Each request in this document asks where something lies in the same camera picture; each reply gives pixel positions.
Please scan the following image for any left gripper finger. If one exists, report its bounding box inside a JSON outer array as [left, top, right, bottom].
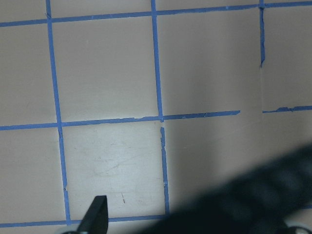
[[77, 195, 109, 234]]

